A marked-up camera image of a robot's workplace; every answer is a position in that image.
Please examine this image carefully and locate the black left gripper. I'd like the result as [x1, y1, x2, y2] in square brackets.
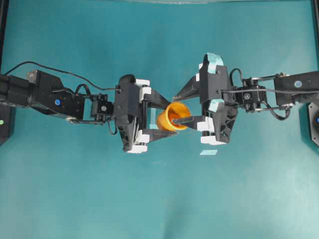
[113, 74, 178, 154]

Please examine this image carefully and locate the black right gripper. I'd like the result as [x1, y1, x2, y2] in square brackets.
[171, 53, 238, 145]

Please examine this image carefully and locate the orange plastic cup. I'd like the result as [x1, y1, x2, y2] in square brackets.
[157, 102, 191, 131]

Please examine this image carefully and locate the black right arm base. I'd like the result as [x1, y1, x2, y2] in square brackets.
[299, 103, 319, 155]

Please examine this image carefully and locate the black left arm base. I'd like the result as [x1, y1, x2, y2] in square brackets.
[0, 104, 16, 145]

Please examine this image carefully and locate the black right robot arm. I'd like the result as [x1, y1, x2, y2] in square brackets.
[172, 53, 319, 145]

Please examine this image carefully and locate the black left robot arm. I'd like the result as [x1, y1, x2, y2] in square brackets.
[0, 70, 177, 153]

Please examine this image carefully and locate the pale tape strip on table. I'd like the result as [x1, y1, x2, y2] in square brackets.
[200, 149, 218, 156]

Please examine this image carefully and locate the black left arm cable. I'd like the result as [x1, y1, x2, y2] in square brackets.
[4, 61, 123, 93]

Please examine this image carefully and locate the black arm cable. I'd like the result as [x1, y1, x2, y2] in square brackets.
[216, 88, 319, 96]
[4, 61, 123, 93]

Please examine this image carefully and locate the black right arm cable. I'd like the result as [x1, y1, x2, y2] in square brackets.
[216, 88, 319, 96]

